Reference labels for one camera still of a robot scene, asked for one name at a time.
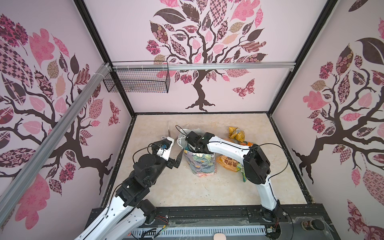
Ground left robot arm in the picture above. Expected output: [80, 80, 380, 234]
[76, 149, 183, 240]

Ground orange snack bag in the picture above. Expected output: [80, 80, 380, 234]
[216, 155, 243, 172]

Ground green snack bag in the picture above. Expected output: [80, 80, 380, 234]
[239, 164, 247, 183]

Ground left aluminium rail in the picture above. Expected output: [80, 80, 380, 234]
[1, 63, 111, 224]

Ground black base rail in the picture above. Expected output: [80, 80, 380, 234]
[77, 199, 340, 240]

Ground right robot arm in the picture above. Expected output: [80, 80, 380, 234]
[186, 131, 279, 222]

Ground small orange snack packet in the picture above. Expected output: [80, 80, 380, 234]
[227, 139, 254, 147]

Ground back aluminium rail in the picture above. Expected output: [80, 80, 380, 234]
[113, 62, 296, 71]

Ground aluminium rail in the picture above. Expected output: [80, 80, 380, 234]
[1, 63, 111, 224]
[113, 62, 296, 71]

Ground white slotted cable duct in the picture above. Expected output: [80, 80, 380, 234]
[127, 226, 267, 240]

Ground colourful paper bag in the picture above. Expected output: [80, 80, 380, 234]
[177, 129, 217, 178]

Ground black wire basket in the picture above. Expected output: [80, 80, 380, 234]
[103, 60, 171, 94]

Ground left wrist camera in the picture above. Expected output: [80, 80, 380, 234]
[152, 137, 175, 161]

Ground yellow snack packet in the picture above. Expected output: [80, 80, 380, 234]
[229, 127, 245, 142]

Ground metal tongs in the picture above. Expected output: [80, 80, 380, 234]
[167, 121, 172, 138]

